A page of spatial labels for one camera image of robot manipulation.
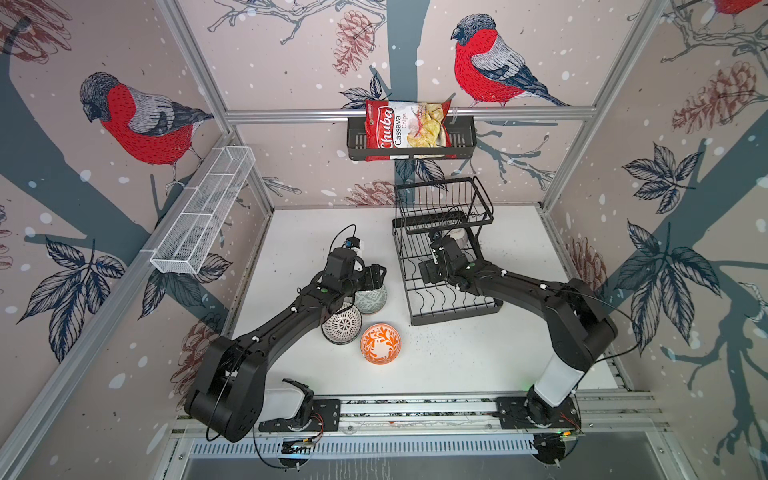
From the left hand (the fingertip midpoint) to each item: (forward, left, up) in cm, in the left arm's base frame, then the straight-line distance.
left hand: (377, 270), depth 84 cm
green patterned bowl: (-3, +3, -13) cm, 14 cm away
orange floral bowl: (-16, -1, -15) cm, 22 cm away
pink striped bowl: (+20, -29, -8) cm, 36 cm away
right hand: (+5, -16, -7) cm, 19 cm away
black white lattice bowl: (-12, +10, -12) cm, 19 cm away
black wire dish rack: (+21, -17, +4) cm, 27 cm away
